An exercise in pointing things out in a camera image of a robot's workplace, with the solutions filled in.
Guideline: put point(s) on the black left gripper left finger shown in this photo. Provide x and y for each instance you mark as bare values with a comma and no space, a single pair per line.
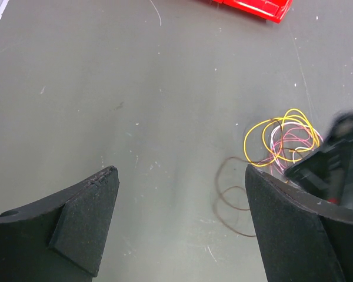
62,236

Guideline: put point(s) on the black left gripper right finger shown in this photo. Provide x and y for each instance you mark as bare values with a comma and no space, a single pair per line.
301,237

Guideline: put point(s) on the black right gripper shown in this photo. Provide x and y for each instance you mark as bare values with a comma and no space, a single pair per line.
327,172

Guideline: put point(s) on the red compartment bin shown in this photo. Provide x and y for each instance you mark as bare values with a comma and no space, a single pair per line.
270,10

